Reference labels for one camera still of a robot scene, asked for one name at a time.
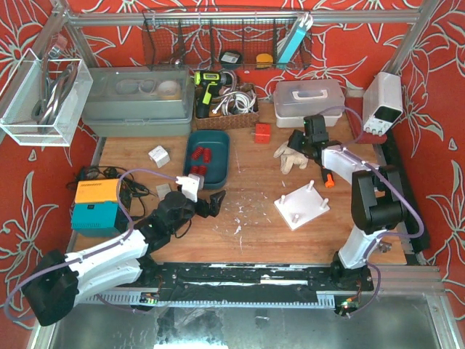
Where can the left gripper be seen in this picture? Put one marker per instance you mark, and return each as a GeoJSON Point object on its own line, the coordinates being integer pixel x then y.
{"type": "Point", "coordinates": [207, 206]}

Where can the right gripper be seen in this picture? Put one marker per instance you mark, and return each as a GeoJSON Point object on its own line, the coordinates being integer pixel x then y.
{"type": "Point", "coordinates": [298, 140]}

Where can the white work glove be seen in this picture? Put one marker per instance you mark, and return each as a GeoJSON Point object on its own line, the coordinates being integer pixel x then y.
{"type": "Point", "coordinates": [289, 158]}

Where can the orange black screwdriver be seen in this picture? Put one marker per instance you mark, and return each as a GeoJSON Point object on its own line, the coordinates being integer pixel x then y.
{"type": "Point", "coordinates": [327, 177]}

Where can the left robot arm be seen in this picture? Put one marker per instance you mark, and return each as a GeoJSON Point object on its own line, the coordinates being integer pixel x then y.
{"type": "Point", "coordinates": [61, 281]}

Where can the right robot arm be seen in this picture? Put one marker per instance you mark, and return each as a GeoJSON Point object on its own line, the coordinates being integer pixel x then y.
{"type": "Point", "coordinates": [377, 203]}

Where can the teal plastic tray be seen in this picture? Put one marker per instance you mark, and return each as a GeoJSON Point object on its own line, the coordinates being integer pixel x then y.
{"type": "Point", "coordinates": [219, 143]}

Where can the white lidded plastic case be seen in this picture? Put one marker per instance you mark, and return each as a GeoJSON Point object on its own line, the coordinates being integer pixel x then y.
{"type": "Point", "coordinates": [293, 100]}

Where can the orange cube power socket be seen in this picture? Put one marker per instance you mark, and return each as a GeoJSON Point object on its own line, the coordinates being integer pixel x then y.
{"type": "Point", "coordinates": [262, 133]}

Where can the red foam pad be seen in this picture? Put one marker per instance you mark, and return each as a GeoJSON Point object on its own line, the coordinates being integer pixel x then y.
{"type": "Point", "coordinates": [356, 103]}

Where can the white peg board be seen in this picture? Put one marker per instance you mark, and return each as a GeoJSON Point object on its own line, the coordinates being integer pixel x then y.
{"type": "Point", "coordinates": [301, 206]}

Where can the white cube power socket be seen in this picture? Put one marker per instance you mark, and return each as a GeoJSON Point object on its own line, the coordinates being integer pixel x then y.
{"type": "Point", "coordinates": [159, 155]}

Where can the woven wicker basket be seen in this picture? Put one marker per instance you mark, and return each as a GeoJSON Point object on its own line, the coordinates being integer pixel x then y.
{"type": "Point", "coordinates": [240, 111]}

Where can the white power supply unit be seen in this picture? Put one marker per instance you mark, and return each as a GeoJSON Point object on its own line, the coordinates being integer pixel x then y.
{"type": "Point", "coordinates": [382, 103]}

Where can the yellow tape measure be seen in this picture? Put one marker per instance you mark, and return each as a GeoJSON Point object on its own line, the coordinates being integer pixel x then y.
{"type": "Point", "coordinates": [264, 61]}

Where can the grey plastic storage box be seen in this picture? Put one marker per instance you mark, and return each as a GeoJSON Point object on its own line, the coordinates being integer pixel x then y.
{"type": "Point", "coordinates": [138, 102]}

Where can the orange teal battery charger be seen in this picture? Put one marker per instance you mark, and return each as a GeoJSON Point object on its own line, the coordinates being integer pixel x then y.
{"type": "Point", "coordinates": [96, 212]}

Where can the black round tape measure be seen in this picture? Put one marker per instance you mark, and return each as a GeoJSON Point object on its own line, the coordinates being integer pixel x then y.
{"type": "Point", "coordinates": [230, 59]}

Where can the yellow black power drill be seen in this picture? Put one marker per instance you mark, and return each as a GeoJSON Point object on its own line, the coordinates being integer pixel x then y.
{"type": "Point", "coordinates": [210, 82]}

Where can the teal white box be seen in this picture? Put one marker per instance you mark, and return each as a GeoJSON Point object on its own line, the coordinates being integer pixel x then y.
{"type": "Point", "coordinates": [287, 46]}

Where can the small ratchet tool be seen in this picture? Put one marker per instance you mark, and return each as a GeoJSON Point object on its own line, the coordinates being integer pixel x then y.
{"type": "Point", "coordinates": [384, 247]}

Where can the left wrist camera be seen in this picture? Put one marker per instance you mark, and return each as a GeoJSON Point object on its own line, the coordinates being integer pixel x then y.
{"type": "Point", "coordinates": [190, 185]}

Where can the black wire basket shelf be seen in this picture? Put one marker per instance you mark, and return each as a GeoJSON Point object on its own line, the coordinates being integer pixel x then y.
{"type": "Point", "coordinates": [195, 39]}

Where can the clear acrylic wall bin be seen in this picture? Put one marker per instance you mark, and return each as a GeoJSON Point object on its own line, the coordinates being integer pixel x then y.
{"type": "Point", "coordinates": [43, 105]}

